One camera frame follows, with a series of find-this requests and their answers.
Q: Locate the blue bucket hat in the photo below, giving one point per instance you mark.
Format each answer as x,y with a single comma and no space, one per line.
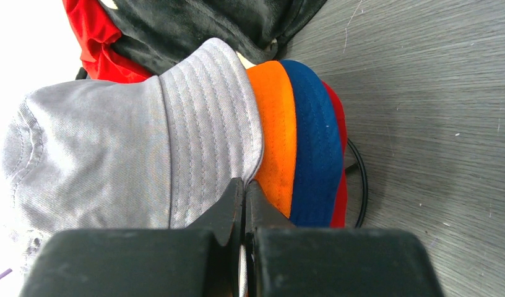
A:
319,158

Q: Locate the orange hat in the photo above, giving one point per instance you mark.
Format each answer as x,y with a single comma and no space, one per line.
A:
276,106

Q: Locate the grey bucket hat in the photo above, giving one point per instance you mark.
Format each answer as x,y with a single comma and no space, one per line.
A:
153,154

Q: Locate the black wire hat stand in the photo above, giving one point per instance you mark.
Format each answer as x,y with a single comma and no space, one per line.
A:
357,175

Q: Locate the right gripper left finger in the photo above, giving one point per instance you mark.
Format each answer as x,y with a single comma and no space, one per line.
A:
202,259

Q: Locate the red cloth on blanket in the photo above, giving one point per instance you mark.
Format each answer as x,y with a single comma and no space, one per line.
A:
96,33

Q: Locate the black floral plush blanket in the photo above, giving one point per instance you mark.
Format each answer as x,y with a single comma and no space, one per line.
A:
159,34

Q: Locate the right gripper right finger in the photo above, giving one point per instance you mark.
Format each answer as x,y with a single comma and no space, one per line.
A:
285,260

